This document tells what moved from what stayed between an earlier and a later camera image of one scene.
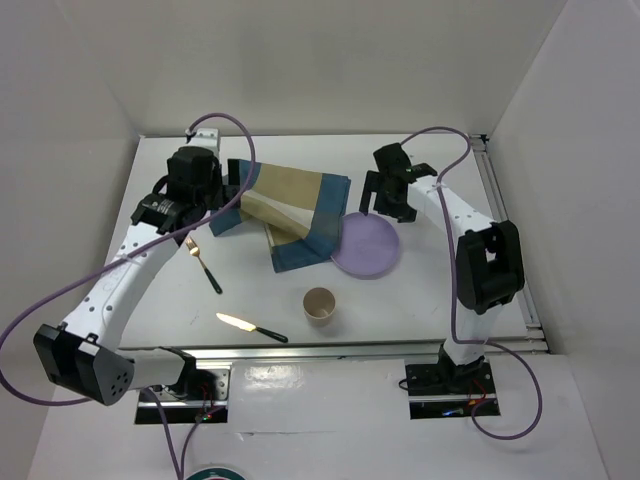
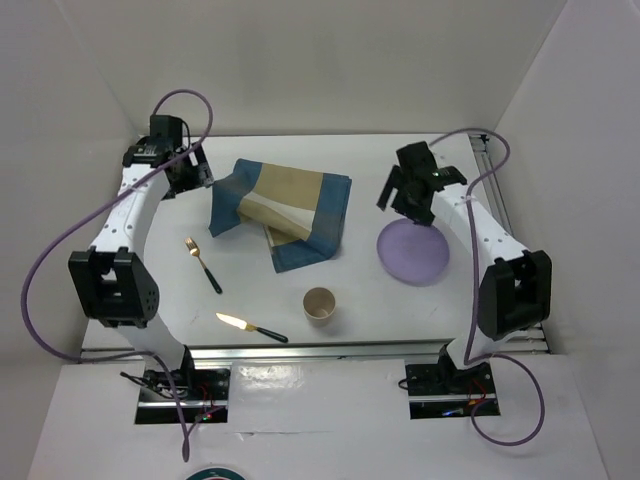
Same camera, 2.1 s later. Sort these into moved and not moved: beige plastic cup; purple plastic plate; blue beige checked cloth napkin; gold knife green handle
Moved: purple plastic plate
Not moved: beige plastic cup; gold knife green handle; blue beige checked cloth napkin
